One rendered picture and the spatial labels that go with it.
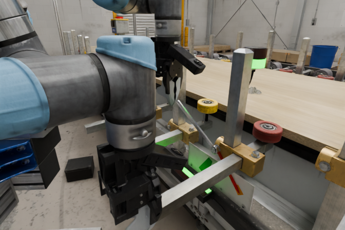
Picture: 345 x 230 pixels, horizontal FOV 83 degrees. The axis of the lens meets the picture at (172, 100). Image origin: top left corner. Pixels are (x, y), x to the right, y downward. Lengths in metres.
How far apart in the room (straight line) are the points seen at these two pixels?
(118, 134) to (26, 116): 0.11
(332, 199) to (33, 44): 0.57
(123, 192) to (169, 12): 0.43
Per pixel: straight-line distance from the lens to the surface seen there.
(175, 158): 0.37
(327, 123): 0.79
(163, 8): 0.56
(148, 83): 0.26
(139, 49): 0.24
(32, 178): 0.75
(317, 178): 0.77
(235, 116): 0.54
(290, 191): 0.84
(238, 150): 0.58
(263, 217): 0.67
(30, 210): 1.83
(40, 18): 8.19
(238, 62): 0.51
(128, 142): 0.28
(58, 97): 0.21
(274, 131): 0.64
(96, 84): 0.22
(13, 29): 0.33
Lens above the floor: 1.19
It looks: 21 degrees down
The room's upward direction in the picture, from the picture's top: straight up
